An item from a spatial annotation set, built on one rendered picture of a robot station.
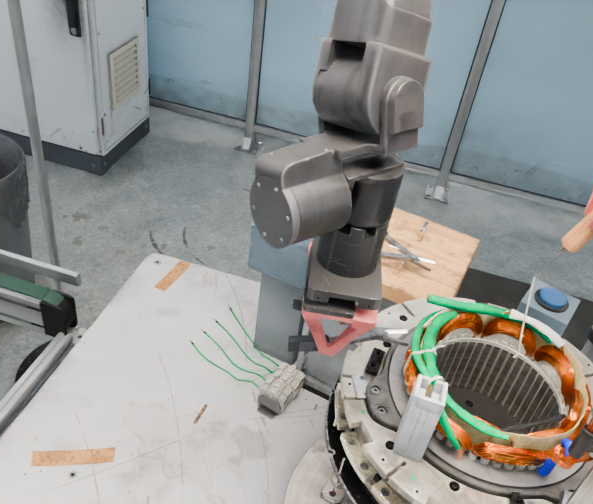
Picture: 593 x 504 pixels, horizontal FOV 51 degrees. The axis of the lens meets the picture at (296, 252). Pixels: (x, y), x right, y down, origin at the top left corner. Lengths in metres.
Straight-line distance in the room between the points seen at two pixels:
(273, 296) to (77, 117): 2.02
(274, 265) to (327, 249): 0.41
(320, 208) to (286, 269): 0.48
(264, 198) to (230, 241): 2.14
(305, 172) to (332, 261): 0.11
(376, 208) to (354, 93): 0.10
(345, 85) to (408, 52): 0.05
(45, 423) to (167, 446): 0.19
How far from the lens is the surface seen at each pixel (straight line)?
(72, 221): 2.74
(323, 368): 1.03
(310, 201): 0.45
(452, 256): 0.94
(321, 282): 0.54
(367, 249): 0.53
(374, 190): 0.49
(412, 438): 0.62
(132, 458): 0.99
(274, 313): 1.04
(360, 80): 0.47
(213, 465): 0.98
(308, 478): 0.96
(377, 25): 0.47
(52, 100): 2.94
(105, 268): 2.48
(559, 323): 0.96
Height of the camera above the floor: 1.61
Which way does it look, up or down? 38 degrees down
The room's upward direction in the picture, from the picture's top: 9 degrees clockwise
